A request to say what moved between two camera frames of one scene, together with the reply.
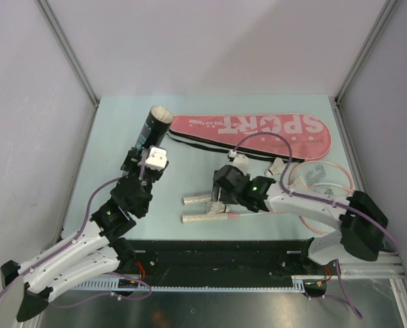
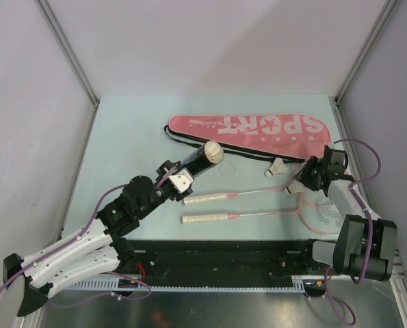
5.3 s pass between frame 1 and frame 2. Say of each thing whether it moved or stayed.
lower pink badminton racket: stayed
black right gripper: moved
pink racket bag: stayed
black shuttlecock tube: moved
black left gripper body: moved
